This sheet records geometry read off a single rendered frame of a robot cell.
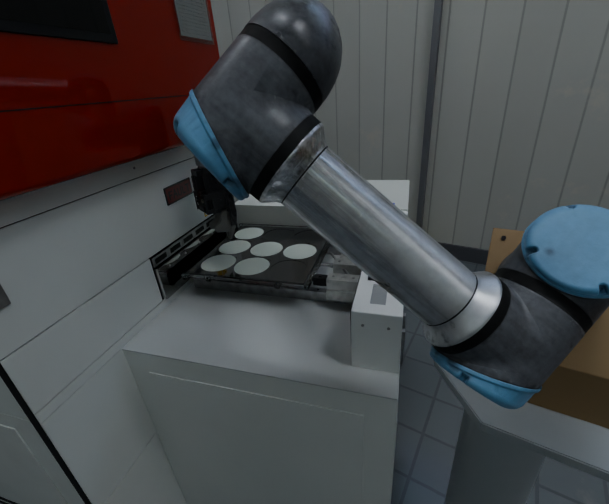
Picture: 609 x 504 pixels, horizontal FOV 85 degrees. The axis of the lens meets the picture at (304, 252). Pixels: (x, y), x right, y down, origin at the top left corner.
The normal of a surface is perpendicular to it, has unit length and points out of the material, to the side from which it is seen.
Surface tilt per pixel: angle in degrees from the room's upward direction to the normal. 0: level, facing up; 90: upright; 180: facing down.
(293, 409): 90
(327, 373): 0
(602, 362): 46
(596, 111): 90
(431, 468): 0
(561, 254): 39
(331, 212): 84
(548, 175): 90
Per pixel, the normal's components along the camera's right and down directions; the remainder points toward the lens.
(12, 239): 0.96, 0.07
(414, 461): -0.07, -0.89
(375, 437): -0.28, 0.45
